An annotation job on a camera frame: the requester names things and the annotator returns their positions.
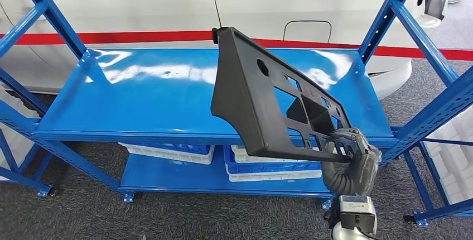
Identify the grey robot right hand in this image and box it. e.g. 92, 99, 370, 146
328, 127, 383, 198

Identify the black perforated plastic panel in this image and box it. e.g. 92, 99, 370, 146
210, 26, 370, 164

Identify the blue plastic crate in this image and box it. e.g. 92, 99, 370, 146
155, 143, 213, 156
223, 146, 323, 176

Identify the red barrier belt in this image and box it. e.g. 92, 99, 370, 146
0, 30, 215, 46
254, 37, 473, 62

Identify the white car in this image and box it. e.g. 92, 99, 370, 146
0, 0, 465, 100

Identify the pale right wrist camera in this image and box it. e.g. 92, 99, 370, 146
338, 195, 378, 236

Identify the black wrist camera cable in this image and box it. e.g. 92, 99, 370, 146
324, 199, 382, 240

